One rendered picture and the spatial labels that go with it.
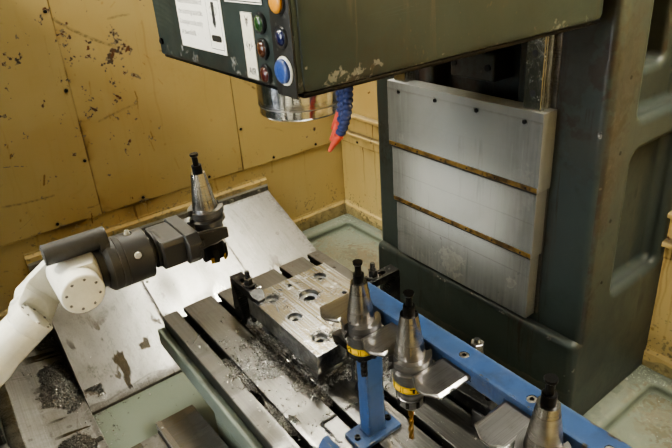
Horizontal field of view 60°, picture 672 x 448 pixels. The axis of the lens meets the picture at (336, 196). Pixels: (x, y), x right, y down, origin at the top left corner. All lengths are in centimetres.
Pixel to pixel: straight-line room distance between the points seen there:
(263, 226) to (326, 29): 155
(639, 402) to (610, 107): 88
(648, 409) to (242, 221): 142
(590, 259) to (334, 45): 84
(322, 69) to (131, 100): 138
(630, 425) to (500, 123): 87
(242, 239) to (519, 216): 112
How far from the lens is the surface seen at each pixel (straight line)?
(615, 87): 123
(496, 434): 78
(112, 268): 99
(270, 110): 105
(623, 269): 162
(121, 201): 211
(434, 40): 84
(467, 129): 139
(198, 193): 103
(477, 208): 145
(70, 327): 196
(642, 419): 179
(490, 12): 92
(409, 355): 84
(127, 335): 192
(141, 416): 176
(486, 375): 83
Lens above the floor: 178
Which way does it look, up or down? 25 degrees down
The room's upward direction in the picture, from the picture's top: 4 degrees counter-clockwise
